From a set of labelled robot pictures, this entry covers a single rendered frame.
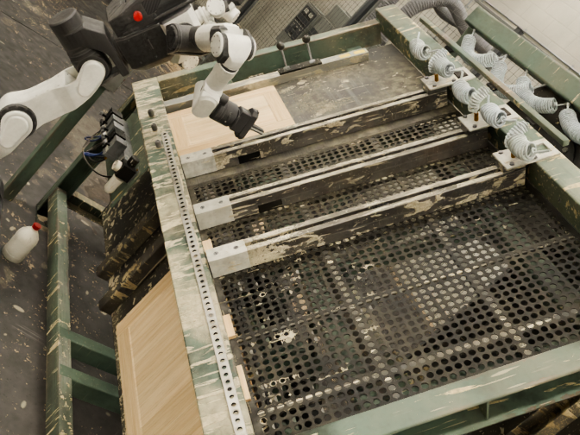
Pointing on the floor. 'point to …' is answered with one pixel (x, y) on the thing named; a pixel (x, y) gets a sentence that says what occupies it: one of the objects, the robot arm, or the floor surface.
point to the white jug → (22, 243)
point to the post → (47, 147)
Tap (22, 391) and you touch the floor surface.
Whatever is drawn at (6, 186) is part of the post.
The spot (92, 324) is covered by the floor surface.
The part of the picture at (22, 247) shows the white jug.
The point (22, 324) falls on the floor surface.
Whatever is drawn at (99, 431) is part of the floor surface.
